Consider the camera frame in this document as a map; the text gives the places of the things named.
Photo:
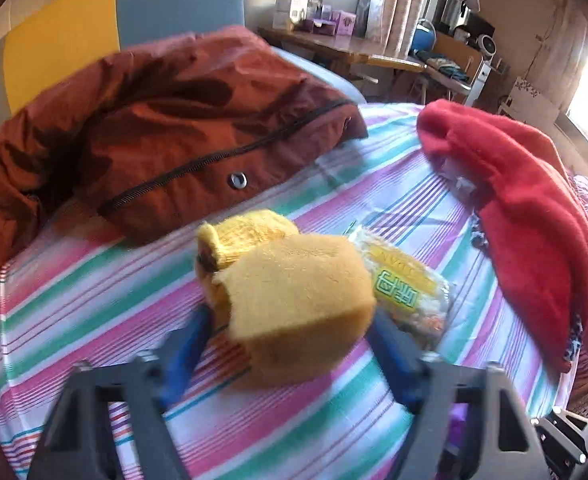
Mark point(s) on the blue bucket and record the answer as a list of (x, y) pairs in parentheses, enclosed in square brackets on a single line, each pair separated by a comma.
[(424, 37)]

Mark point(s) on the yellow sponge block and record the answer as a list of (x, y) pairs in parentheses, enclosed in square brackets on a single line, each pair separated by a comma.
[(298, 305)]

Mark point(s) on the yellow knit glove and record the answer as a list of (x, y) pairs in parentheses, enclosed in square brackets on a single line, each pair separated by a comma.
[(222, 244)]

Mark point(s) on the rust brown jacket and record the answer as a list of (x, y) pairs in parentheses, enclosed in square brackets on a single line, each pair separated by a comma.
[(164, 134)]

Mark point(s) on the white box on desk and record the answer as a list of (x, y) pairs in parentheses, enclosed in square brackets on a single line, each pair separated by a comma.
[(288, 13)]

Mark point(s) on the green rice cracker packet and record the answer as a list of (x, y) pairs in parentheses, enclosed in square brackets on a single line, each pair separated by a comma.
[(415, 296)]

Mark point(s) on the wooden desk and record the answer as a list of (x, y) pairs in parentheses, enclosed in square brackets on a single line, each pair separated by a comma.
[(342, 51)]

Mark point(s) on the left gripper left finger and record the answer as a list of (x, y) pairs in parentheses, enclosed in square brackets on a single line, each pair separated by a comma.
[(77, 440)]

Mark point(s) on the red fleece blanket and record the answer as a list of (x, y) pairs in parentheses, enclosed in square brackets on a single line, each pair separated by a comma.
[(535, 226)]

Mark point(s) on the grey yellow blue headboard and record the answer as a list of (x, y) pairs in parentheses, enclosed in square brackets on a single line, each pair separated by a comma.
[(67, 35)]

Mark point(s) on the purple box on desk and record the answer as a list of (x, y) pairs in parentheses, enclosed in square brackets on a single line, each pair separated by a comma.
[(344, 22)]

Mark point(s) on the striped bed sheet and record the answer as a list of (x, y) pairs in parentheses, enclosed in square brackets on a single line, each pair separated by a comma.
[(80, 292)]

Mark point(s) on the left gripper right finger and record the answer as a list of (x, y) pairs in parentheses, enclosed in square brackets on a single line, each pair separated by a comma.
[(499, 439)]

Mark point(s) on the purple snack packet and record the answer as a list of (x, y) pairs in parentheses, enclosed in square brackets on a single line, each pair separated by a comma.
[(456, 428)]

